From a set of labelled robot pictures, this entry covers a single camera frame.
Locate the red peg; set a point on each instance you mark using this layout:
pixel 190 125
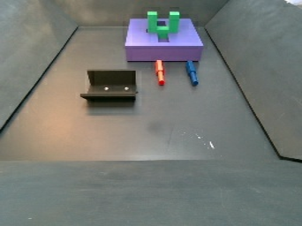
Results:
pixel 161 72

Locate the blue peg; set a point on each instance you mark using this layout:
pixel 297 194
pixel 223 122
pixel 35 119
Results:
pixel 191 73

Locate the purple base block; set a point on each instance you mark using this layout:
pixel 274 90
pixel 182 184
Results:
pixel 145 47

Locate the green U-shaped block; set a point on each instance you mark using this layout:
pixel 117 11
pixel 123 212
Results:
pixel 167 29

